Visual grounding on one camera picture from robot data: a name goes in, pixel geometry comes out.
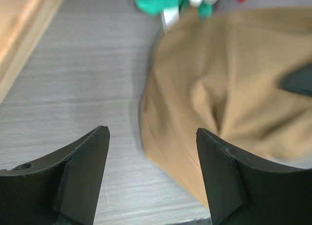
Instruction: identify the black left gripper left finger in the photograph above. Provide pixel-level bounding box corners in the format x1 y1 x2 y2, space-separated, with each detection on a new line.
0 126 110 225

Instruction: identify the white rack foot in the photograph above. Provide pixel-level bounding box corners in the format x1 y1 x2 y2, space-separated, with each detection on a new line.
161 6 179 31

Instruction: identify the green hanging shirt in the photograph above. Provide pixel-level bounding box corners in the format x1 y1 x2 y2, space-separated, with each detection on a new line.
133 0 213 19

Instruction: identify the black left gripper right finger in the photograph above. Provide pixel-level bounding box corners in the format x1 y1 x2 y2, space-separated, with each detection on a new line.
196 128 312 225

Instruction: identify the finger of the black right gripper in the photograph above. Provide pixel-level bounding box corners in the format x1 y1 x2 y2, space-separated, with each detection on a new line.
280 63 312 97

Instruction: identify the tan cloth garment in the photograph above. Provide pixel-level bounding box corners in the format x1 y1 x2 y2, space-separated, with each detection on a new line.
141 6 312 206

